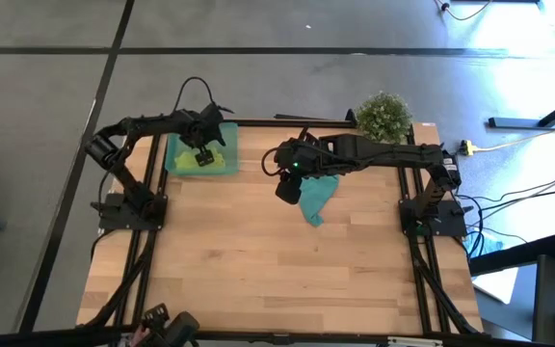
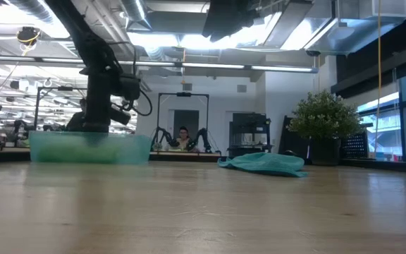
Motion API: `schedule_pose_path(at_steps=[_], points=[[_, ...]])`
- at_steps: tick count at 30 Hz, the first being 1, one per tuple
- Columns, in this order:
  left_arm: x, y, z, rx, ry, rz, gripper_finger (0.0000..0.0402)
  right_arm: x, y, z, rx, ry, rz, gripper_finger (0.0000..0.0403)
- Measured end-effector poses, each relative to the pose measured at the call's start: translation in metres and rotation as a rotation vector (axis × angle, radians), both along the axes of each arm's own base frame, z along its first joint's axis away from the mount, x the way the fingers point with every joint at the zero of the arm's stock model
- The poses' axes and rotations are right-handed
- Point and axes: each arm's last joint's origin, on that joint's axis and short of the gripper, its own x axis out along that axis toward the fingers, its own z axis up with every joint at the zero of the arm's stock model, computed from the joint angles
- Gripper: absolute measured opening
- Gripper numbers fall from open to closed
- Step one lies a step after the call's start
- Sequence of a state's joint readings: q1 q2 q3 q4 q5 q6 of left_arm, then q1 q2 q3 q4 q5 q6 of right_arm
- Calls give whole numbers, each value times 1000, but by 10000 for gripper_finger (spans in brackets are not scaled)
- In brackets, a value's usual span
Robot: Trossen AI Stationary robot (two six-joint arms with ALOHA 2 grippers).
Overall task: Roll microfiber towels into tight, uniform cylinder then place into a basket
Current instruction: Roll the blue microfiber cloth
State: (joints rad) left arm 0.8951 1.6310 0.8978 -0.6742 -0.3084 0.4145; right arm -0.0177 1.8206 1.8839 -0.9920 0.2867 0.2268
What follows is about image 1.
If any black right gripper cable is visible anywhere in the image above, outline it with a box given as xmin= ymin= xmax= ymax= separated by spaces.
xmin=260 ymin=147 xmax=283 ymax=178

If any black desk foot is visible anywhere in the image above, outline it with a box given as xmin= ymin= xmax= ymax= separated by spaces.
xmin=488 ymin=89 xmax=555 ymax=130

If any black aluminium rig frame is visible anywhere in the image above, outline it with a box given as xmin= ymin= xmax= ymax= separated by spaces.
xmin=75 ymin=107 xmax=485 ymax=337

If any cable with black plug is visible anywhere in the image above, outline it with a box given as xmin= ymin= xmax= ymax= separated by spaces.
xmin=434 ymin=0 xmax=493 ymax=22

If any person's hand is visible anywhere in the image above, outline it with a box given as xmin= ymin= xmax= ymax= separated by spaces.
xmin=130 ymin=323 xmax=152 ymax=347

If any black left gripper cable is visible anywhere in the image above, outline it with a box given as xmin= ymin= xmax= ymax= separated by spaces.
xmin=173 ymin=75 xmax=235 ymax=117

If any black handheld device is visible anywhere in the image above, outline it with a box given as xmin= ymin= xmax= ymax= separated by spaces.
xmin=141 ymin=302 xmax=201 ymax=347

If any black desk bar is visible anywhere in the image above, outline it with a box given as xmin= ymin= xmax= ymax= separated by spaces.
xmin=469 ymin=234 xmax=555 ymax=277

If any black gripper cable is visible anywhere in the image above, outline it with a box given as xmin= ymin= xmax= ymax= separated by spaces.
xmin=260 ymin=147 xmax=283 ymax=178
xmin=173 ymin=75 xmax=235 ymax=117

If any black beam with silver brackets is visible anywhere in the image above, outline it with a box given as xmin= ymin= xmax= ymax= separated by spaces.
xmin=0 ymin=326 xmax=555 ymax=347

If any lime green microfiber towel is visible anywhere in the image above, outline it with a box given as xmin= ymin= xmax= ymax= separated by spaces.
xmin=173 ymin=147 xmax=227 ymax=171

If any yellow floor cable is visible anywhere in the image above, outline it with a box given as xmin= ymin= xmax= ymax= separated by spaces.
xmin=472 ymin=117 xmax=555 ymax=153

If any teal translucent plastic basket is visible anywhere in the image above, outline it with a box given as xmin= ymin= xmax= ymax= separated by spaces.
xmin=164 ymin=120 xmax=240 ymax=177

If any potted green plant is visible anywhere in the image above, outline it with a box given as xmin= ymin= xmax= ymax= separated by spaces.
xmin=354 ymin=90 xmax=414 ymax=147

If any teal microfiber towel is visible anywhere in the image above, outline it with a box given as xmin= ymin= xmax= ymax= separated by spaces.
xmin=298 ymin=173 xmax=341 ymax=228

